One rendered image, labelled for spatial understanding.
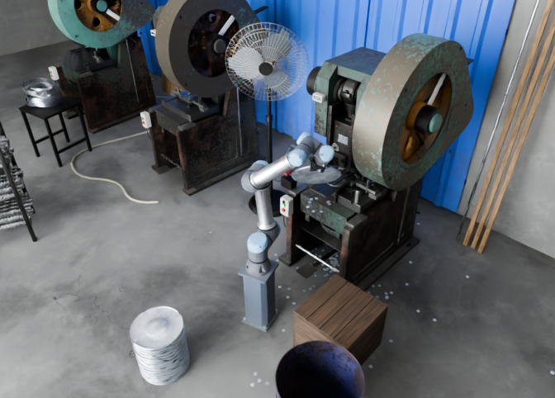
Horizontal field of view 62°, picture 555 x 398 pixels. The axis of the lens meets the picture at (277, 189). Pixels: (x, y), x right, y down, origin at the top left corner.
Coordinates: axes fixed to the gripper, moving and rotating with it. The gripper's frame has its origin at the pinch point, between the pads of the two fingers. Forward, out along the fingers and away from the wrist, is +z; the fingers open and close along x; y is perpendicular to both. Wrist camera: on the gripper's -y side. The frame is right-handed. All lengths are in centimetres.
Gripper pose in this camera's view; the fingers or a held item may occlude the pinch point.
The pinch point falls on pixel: (319, 168)
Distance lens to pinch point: 263.9
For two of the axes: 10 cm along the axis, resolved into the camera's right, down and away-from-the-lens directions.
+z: -0.9, 1.7, 9.8
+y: -9.9, 0.8, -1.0
